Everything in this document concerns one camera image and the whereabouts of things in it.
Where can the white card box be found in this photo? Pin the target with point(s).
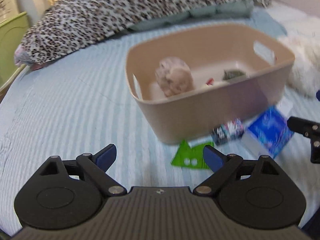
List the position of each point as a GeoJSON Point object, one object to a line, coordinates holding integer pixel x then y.
{"type": "Point", "coordinates": [284, 107]}

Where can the green storage box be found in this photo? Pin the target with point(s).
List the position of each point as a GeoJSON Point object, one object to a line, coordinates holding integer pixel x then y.
{"type": "Point", "coordinates": [12, 31]}

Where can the cream storage box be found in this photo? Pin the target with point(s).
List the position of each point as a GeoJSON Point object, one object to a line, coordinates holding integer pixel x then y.
{"type": "Point", "coordinates": [9, 9]}

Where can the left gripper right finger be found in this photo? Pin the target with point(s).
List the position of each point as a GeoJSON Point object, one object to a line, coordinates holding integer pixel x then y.
{"type": "Point", "coordinates": [257, 194]}

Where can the blue striped bed sheet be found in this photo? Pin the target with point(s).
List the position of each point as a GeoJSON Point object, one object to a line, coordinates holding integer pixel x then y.
{"type": "Point", "coordinates": [79, 104]}

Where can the white plush toy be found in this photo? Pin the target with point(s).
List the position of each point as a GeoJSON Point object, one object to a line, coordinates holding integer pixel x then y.
{"type": "Point", "coordinates": [212, 83]}

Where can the hello kitty small box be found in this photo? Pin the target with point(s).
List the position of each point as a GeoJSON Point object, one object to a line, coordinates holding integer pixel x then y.
{"type": "Point", "coordinates": [226, 132]}

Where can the white fluffy plush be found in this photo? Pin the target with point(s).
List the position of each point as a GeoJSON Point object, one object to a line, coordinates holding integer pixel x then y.
{"type": "Point", "coordinates": [304, 76]}

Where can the rolled beige towel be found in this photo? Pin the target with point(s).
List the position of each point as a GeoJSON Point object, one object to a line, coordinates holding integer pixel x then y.
{"type": "Point", "coordinates": [174, 76]}

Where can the light green quilt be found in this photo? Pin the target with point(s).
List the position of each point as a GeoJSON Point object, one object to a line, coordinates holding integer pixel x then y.
{"type": "Point", "coordinates": [238, 9]}

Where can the beige plastic storage basket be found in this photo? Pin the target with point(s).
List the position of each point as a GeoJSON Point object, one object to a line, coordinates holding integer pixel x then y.
{"type": "Point", "coordinates": [208, 51]}

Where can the blue tissue pack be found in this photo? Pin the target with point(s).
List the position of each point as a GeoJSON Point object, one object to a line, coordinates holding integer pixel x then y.
{"type": "Point", "coordinates": [268, 134]}

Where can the dark green snack packet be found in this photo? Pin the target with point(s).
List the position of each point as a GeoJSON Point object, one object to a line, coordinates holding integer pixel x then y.
{"type": "Point", "coordinates": [232, 74]}

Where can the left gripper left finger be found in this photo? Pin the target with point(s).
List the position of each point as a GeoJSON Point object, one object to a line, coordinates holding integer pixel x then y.
{"type": "Point", "coordinates": [62, 194]}

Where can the leopard print blanket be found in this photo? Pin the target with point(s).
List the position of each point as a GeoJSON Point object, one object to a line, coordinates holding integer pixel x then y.
{"type": "Point", "coordinates": [70, 25]}

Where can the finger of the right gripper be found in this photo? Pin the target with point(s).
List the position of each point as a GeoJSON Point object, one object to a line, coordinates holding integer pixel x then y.
{"type": "Point", "coordinates": [310, 130]}

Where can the green wet wipe packet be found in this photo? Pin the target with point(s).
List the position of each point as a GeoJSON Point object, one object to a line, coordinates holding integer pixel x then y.
{"type": "Point", "coordinates": [190, 157]}

